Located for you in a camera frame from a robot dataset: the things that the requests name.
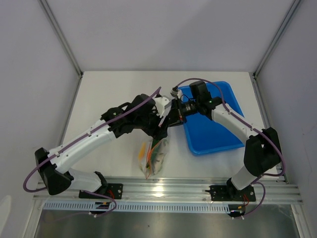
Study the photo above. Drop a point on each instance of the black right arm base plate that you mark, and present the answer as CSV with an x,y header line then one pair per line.
x,y
226,193

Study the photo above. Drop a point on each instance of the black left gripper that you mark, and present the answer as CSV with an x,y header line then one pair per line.
x,y
156,132

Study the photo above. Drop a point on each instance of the yellow orange pepper toy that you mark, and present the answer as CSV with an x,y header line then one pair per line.
x,y
142,151

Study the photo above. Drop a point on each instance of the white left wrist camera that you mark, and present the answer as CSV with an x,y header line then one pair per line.
x,y
163,105

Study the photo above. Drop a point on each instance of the blue plastic bin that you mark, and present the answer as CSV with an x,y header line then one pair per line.
x,y
205,136

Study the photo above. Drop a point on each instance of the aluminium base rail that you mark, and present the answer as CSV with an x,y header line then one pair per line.
x,y
182,190

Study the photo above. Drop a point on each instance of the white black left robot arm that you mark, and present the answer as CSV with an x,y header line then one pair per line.
x,y
55,166

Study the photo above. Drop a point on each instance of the clear zip bag orange zipper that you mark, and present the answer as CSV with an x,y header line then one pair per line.
x,y
144,164

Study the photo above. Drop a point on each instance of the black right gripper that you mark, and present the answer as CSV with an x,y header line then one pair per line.
x,y
177,115

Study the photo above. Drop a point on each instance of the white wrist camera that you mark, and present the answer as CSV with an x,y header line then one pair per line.
x,y
163,105
176,93

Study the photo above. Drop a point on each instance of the green cucumber toy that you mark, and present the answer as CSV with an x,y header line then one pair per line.
x,y
157,156

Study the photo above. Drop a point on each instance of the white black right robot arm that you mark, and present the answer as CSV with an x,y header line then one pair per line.
x,y
262,147

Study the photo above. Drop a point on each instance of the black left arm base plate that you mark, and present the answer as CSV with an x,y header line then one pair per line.
x,y
113,190

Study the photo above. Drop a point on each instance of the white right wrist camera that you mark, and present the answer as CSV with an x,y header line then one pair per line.
x,y
176,93

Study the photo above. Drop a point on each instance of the white slotted cable duct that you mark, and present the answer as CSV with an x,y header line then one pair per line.
x,y
137,207

